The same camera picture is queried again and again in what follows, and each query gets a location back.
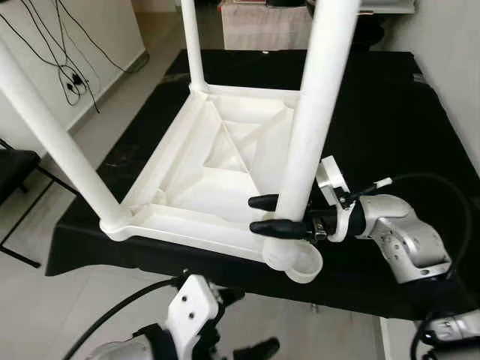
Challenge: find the white plastic children table top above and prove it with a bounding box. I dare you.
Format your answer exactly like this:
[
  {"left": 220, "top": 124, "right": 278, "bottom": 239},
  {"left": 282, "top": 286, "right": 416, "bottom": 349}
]
[{"left": 101, "top": 82, "right": 325, "bottom": 284}]

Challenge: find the black tablecloth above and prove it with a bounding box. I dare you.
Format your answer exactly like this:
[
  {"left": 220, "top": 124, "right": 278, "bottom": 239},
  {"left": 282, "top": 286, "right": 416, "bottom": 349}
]
[{"left": 45, "top": 49, "right": 480, "bottom": 322}]

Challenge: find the wide clear tape patch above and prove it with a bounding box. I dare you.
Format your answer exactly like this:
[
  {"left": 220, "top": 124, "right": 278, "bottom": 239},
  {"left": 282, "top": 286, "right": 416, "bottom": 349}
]
[{"left": 96, "top": 141, "right": 136, "bottom": 182}]

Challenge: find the black round basin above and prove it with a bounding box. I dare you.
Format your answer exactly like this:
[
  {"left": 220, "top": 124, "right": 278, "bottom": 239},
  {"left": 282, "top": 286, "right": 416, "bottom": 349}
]
[{"left": 351, "top": 11, "right": 388, "bottom": 50}]

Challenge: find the grey plastic storage box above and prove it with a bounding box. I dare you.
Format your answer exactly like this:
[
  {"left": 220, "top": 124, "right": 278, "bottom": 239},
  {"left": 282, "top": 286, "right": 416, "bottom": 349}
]
[{"left": 360, "top": 0, "right": 416, "bottom": 14}]

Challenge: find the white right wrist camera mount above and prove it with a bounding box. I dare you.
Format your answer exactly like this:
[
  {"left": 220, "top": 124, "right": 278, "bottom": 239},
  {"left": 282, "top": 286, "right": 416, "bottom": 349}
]
[{"left": 315, "top": 156, "right": 355, "bottom": 243}]

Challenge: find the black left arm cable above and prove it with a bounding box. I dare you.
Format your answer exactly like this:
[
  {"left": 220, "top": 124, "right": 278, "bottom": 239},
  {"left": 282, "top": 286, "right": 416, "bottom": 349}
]
[{"left": 64, "top": 277, "right": 186, "bottom": 360}]

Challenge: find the black cable with adapter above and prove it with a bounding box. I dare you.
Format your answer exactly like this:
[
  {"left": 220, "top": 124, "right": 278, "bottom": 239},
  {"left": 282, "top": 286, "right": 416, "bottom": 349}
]
[{"left": 0, "top": 0, "right": 145, "bottom": 115}]

